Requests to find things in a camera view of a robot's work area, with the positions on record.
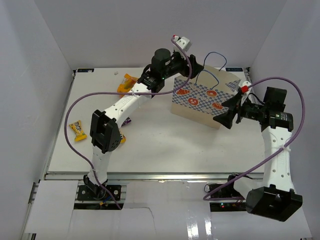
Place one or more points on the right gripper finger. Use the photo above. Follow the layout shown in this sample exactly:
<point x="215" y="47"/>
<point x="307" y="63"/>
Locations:
<point x="234" y="101"/>
<point x="225" y="119"/>

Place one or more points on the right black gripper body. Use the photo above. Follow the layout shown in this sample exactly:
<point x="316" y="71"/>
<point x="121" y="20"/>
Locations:
<point x="251" y="110"/>

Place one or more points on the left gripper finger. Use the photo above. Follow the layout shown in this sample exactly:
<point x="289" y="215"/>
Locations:
<point x="196" y="69"/>
<point x="192" y="60"/>

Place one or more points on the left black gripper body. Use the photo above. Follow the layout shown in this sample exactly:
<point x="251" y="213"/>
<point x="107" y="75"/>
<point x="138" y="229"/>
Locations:
<point x="178" y="65"/>

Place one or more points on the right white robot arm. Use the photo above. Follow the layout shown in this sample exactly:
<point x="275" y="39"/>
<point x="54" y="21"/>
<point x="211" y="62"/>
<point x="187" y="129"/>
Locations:
<point x="275" y="198"/>

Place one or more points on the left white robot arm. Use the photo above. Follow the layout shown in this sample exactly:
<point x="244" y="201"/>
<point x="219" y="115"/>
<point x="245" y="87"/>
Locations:
<point x="105" y="125"/>

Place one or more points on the blue checkered paper bag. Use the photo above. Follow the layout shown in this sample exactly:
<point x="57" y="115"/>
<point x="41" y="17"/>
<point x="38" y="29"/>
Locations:
<point x="201" y="98"/>

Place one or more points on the orange mango gummy bag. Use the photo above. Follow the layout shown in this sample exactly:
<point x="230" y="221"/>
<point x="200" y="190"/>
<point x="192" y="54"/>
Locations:
<point x="127" y="84"/>

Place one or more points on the purple m&m's packet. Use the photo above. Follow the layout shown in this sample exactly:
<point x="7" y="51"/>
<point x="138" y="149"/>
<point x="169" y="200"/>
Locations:
<point x="127" y="121"/>

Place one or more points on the yellow m&m's packet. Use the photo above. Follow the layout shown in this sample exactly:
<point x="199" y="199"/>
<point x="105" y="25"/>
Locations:
<point x="78" y="130"/>
<point x="122" y="137"/>

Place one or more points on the white front cover sheet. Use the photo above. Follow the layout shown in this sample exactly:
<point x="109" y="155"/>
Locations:
<point x="152" y="211"/>

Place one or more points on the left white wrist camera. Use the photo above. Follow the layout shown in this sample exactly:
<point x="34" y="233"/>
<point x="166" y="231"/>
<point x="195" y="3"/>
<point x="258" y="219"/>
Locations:
<point x="183" y="42"/>

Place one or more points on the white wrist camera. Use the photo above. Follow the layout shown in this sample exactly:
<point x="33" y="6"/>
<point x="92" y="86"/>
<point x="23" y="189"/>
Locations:
<point x="183" y="42"/>
<point x="245" y="90"/>

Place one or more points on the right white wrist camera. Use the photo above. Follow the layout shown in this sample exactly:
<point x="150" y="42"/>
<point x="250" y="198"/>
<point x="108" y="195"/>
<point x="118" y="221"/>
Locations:
<point x="245" y="90"/>

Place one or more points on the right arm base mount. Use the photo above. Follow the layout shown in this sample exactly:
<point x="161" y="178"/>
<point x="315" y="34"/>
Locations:
<point x="229" y="200"/>

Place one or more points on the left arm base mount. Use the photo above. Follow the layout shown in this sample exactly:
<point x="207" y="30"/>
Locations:
<point x="85" y="194"/>

